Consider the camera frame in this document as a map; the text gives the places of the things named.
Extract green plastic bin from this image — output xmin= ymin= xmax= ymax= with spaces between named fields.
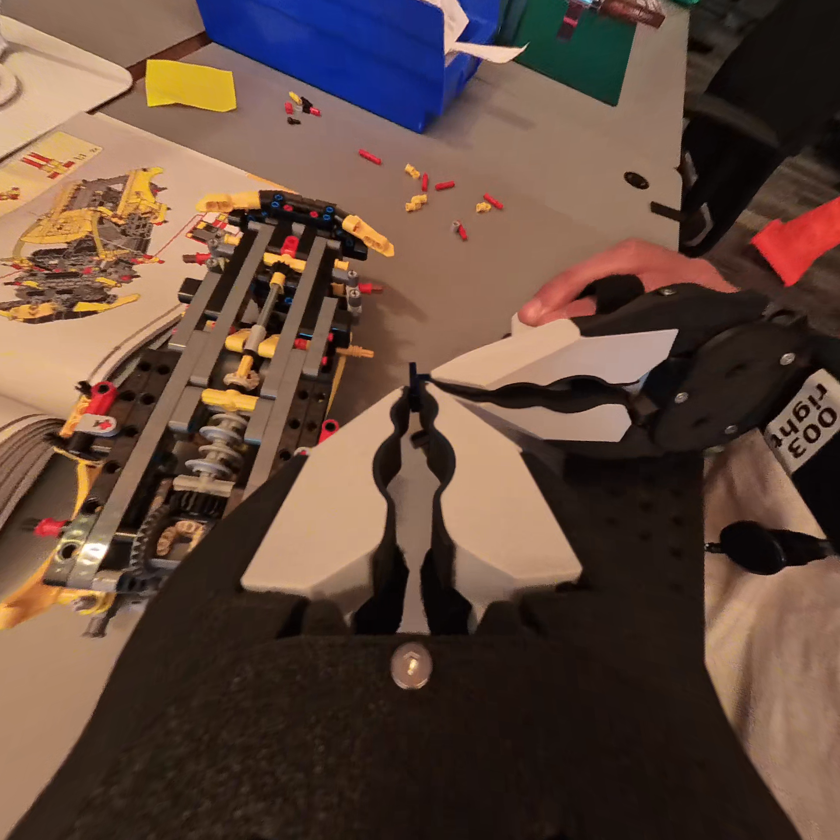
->
xmin=512 ymin=0 xmax=690 ymax=107

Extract blue plastic bin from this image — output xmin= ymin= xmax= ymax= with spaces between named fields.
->
xmin=196 ymin=0 xmax=503 ymax=134

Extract black chair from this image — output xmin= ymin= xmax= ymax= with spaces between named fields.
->
xmin=679 ymin=0 xmax=840 ymax=257

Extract white paper sheet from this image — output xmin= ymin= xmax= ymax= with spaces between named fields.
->
xmin=430 ymin=0 xmax=529 ymax=67

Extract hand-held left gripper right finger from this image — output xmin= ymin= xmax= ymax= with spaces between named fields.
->
xmin=422 ymin=387 xmax=583 ymax=635

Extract yellow brick car model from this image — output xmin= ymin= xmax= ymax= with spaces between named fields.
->
xmin=0 ymin=187 xmax=395 ymax=637

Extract black perforated board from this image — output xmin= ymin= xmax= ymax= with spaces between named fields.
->
xmin=525 ymin=453 xmax=710 ymax=690

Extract person's white shirt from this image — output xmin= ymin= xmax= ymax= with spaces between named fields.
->
xmin=702 ymin=433 xmax=840 ymax=840

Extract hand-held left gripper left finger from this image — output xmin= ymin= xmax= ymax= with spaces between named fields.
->
xmin=241 ymin=387 xmax=412 ymax=635

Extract black cable plug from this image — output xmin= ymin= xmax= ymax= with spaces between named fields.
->
xmin=705 ymin=520 xmax=840 ymax=575

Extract yellow paper note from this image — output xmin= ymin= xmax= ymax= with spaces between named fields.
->
xmin=146 ymin=59 xmax=237 ymax=112

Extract scattered small brick pins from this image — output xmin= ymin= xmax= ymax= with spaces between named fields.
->
xmin=284 ymin=92 xmax=506 ymax=242

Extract open instruction booklet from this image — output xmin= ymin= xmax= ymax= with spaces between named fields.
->
xmin=0 ymin=112 xmax=309 ymax=546

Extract person's right hand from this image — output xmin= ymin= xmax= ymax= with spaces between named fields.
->
xmin=518 ymin=238 xmax=739 ymax=327

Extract orange strap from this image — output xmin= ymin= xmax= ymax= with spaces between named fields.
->
xmin=750 ymin=197 xmax=840 ymax=287

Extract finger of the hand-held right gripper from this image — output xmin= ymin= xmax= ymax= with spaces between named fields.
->
xmin=456 ymin=394 xmax=635 ymax=444
xmin=430 ymin=328 xmax=680 ymax=392

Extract grey desk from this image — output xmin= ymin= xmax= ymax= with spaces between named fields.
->
xmin=0 ymin=0 xmax=690 ymax=840

